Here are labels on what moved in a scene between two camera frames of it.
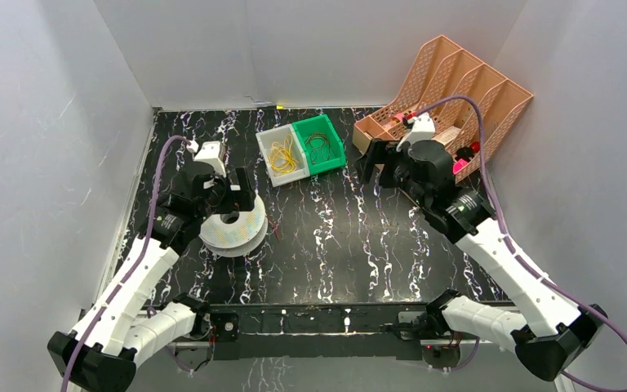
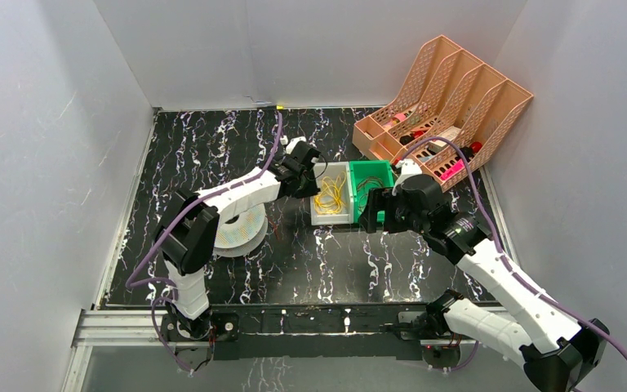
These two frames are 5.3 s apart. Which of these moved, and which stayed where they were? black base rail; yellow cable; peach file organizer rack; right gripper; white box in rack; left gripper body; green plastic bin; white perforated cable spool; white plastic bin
Moved: white plastic bin; yellow cable; left gripper body; green plastic bin; right gripper
Stayed: white box in rack; peach file organizer rack; black base rail; white perforated cable spool
